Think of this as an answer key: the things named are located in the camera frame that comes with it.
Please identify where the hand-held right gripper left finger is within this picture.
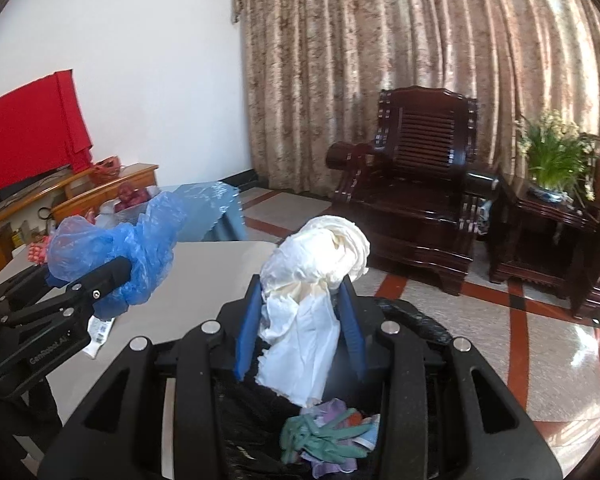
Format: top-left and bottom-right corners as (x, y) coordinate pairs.
(37, 274), (265, 480)

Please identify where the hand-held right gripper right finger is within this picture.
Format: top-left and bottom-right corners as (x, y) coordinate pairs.
(337, 277), (563, 480)

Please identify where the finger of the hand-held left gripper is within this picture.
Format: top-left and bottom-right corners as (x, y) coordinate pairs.
(0, 265), (56, 311)
(2, 256), (133, 331)

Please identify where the blue plastic bag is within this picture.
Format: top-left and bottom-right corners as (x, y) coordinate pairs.
(46, 182), (241, 320)

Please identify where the white tissue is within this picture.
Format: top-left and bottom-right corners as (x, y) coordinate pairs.
(256, 215), (371, 408)

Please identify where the black trash bin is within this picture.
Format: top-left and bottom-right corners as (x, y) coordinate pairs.
(155, 296), (485, 480)

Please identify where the green rubber glove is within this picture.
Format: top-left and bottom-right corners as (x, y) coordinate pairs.
(280, 407), (368, 463)

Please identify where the white packet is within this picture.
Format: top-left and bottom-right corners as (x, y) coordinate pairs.
(84, 316), (113, 359)

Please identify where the bag of red apples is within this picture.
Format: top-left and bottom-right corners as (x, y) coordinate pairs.
(114, 182), (155, 213)

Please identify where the red basket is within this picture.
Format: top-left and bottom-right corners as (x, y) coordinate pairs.
(89, 156), (123, 186)

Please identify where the red cloth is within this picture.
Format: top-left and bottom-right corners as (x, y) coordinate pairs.
(0, 71), (93, 200)

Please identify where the dark wooden side table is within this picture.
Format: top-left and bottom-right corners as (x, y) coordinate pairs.
(488, 165), (600, 301)

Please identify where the green potted plant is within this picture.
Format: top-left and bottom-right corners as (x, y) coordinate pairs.
(517, 109), (600, 204)

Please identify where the brown patterned curtain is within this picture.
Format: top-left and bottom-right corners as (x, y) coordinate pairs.
(232, 0), (600, 196)

